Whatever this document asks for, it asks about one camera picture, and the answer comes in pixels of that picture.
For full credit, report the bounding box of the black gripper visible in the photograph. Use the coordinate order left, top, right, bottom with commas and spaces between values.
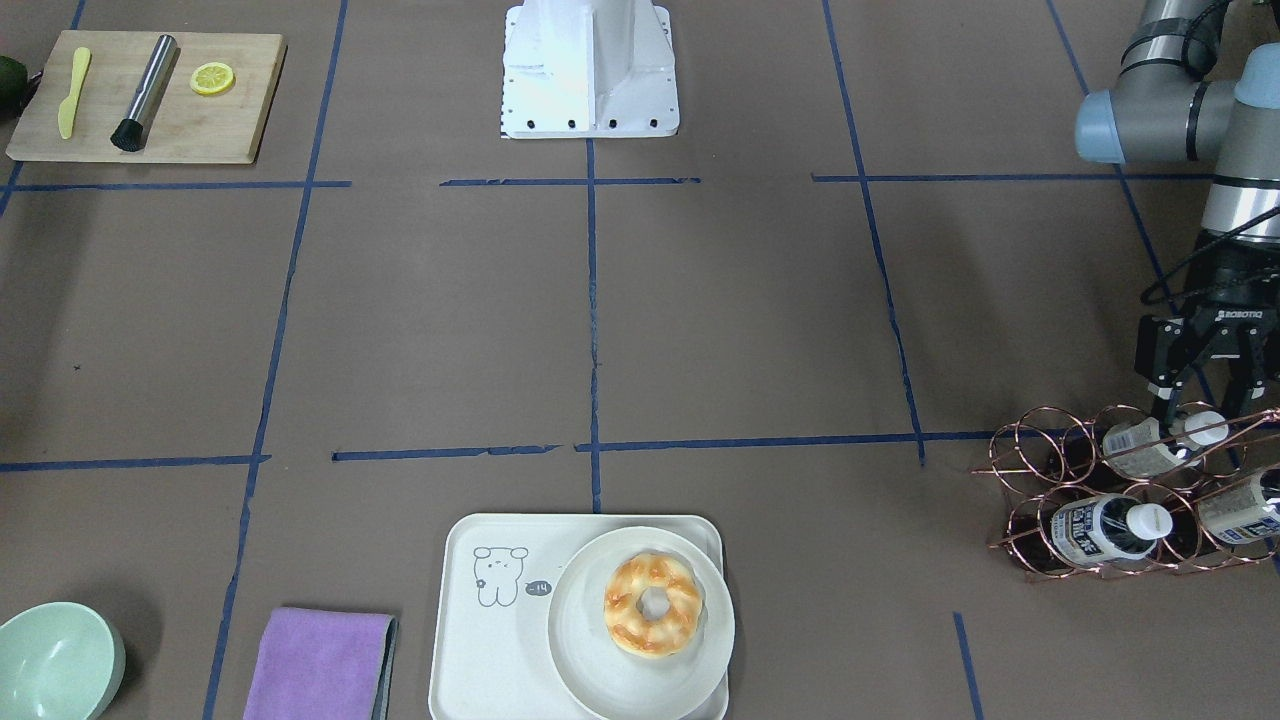
1134, 240, 1277, 433

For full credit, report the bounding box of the tea bottle in rack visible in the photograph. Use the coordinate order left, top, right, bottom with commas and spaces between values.
1196, 468, 1279, 546
1048, 493, 1174, 568

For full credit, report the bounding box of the tea bottle white cap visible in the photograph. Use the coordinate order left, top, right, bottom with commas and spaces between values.
1100, 411, 1230, 480

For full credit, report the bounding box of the cream serving tray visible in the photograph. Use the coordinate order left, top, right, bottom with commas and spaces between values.
428, 512, 730, 719

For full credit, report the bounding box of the green lime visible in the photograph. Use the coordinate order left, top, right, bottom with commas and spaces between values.
0, 55, 29, 120

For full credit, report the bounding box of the copper wire bottle rack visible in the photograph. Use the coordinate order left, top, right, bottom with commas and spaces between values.
972, 404, 1277, 583

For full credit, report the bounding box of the purple folded cloth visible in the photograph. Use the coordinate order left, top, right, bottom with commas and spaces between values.
243, 606, 399, 719

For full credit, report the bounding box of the yellow plastic knife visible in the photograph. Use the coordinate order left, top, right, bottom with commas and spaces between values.
56, 46, 92, 140

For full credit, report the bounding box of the glazed donut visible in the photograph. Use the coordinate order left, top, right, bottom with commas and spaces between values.
603, 553, 703, 659

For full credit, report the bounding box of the wooden cutting board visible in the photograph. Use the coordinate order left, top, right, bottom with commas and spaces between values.
5, 29, 287, 165

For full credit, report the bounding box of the white round plate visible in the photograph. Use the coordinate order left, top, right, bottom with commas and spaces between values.
547, 527, 736, 719

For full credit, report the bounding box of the lemon slice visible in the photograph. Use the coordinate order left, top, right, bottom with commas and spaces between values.
189, 61, 237, 97

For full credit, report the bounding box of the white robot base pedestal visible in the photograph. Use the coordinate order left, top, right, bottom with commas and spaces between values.
500, 1, 681, 140

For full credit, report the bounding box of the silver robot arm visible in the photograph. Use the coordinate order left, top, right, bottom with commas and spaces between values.
1075, 1, 1279, 436

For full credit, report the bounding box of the mint green bowl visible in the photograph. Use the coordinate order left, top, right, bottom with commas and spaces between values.
1, 602, 125, 719

